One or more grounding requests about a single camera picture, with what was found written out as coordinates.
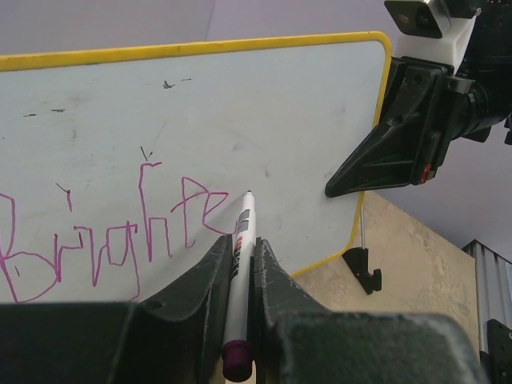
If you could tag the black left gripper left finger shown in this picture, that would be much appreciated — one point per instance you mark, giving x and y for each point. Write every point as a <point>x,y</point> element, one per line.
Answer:
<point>182,325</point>

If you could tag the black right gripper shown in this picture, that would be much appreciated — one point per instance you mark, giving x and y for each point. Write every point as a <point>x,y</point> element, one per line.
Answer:
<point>423,111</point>

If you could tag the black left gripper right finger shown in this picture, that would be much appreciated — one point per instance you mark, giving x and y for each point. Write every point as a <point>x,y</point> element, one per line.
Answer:
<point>287,321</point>

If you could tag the white marker pen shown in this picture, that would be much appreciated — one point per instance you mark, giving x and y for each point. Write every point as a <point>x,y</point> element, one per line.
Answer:
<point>236,348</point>

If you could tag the yellow framed whiteboard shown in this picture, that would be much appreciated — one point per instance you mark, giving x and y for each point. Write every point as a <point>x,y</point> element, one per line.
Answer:
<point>121,167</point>

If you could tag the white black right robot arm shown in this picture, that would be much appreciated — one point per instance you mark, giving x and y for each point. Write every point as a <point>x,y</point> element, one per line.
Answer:
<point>487,60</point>

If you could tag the black stand foot right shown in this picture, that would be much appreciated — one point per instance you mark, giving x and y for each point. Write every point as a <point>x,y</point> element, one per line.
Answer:
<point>357,259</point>

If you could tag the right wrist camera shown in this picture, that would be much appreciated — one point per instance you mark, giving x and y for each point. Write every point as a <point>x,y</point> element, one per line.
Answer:
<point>436,31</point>

